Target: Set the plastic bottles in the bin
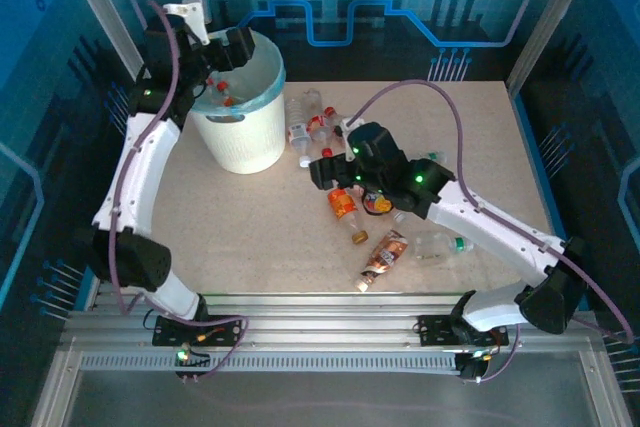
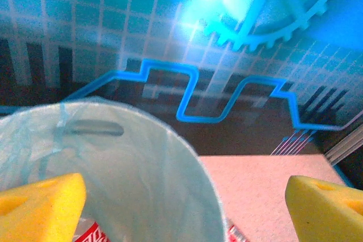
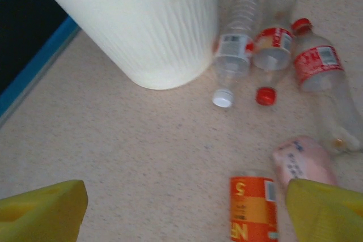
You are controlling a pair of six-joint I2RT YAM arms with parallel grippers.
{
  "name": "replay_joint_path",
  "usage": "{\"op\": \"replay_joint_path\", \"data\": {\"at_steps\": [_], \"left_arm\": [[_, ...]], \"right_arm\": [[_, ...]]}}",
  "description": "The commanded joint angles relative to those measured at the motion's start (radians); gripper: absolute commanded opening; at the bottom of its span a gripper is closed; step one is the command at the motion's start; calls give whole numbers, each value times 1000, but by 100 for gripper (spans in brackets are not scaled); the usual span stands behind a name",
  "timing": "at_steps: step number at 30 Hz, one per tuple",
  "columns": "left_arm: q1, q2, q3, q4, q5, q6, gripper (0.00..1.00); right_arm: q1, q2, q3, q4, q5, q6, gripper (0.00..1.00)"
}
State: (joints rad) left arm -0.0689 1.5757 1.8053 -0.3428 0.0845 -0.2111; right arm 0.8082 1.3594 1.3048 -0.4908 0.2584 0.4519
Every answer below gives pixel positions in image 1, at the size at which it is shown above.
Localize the orange label gold cap bottle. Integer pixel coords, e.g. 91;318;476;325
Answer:
327;188;370;247

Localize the clear bottle red-white label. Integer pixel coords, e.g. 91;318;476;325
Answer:
302;89;335;161

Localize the clear bottle white cap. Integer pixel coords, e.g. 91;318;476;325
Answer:
285;98;314;168

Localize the pink label plastic bottle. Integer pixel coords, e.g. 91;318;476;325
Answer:
360;189;409;224

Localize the brown coffee drink bottle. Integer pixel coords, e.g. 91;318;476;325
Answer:
354;229;410;293

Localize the clear bottle green cap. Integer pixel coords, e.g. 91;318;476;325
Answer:
412;230;475;264

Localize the light blue bin liner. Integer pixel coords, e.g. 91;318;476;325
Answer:
192;29;290;116

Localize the white plastic bin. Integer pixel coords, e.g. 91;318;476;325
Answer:
187;29;290;176

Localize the cloudy bottle green cap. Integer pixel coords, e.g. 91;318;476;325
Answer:
417;149;450;166

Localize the blue table edge strip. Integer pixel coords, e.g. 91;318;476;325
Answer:
509;91;586;311

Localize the grey metal front panel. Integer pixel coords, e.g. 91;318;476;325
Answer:
29;346;632;427

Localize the black control box green light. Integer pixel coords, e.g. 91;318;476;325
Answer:
173;341;212;381

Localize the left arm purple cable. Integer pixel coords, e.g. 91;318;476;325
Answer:
108;0;250;384

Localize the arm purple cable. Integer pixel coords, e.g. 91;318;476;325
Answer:
108;0;250;384
347;79;636;384

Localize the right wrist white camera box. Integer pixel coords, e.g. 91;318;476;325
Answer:
334;116;361;163

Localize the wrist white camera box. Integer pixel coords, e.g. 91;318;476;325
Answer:
163;0;211;46
334;116;361;163

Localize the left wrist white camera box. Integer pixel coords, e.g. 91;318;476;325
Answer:
163;0;211;46

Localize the aluminium frame post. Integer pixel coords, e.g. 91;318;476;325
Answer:
507;0;601;97
55;0;159;100

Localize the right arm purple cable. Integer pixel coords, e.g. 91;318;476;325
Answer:
347;79;636;384

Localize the aluminium mounting rail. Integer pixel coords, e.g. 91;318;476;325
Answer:
59;294;604;351

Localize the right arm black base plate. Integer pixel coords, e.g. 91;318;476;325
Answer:
417;314;510;348

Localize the slotted grey cable duct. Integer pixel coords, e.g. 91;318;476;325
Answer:
78;350;464;374

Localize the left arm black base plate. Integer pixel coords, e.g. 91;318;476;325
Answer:
152;314;242;348

